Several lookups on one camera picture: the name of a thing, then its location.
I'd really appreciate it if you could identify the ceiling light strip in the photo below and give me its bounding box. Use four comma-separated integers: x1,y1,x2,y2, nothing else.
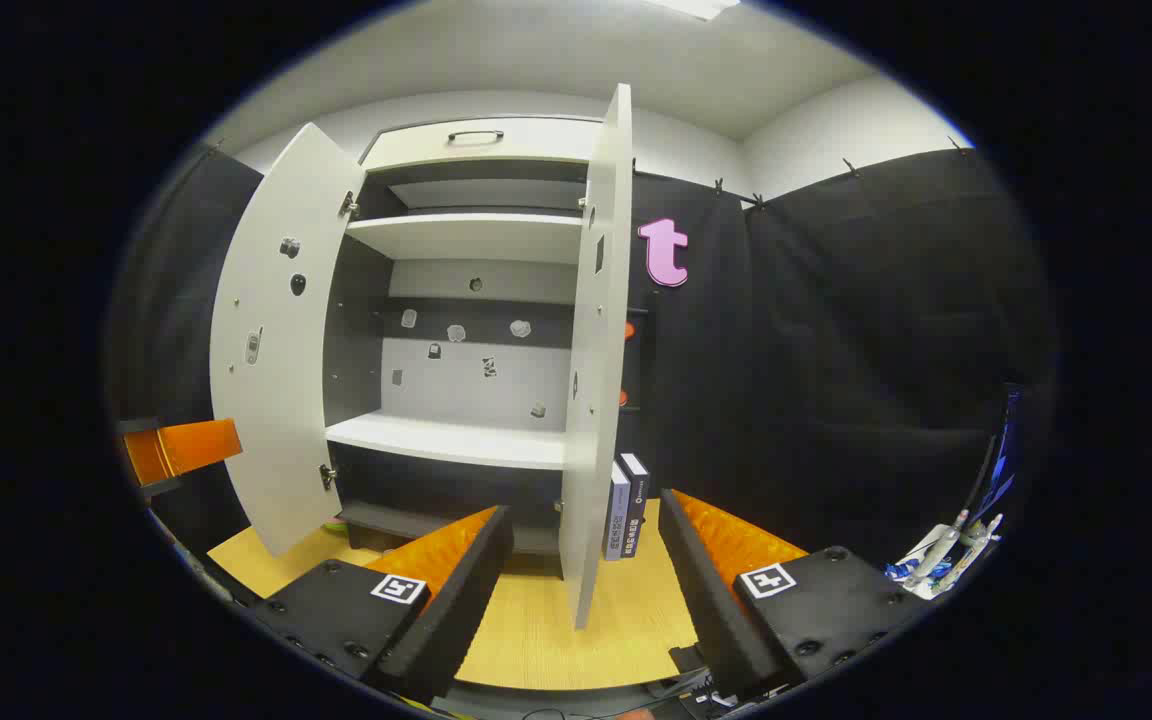
646,0,742,21

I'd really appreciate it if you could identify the grey slim box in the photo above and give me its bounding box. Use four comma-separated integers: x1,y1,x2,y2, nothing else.
602,462,632,561

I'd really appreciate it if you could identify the white cabinet drawer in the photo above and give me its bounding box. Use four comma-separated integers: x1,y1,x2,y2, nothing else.
361,116,605,173

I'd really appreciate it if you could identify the white cabinet with dark walls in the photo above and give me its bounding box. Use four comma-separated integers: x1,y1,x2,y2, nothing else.
321,115,637,581

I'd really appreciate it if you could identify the black backdrop cloth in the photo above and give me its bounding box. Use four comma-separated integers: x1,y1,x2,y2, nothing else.
106,140,1057,561

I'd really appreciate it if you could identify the black slim box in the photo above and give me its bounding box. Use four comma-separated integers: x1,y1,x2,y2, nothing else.
619,452,650,558

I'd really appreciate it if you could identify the white cabinet door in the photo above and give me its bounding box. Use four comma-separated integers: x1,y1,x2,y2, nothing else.
558,83,634,631
208,122,367,558

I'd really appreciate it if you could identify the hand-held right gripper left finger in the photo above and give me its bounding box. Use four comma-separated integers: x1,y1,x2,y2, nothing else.
254,505,515,706

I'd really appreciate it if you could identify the white tray with pens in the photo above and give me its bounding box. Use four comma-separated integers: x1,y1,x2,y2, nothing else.
886,510,1005,601

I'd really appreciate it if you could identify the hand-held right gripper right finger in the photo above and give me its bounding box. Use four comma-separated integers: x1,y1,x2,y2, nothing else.
658,488,927,701

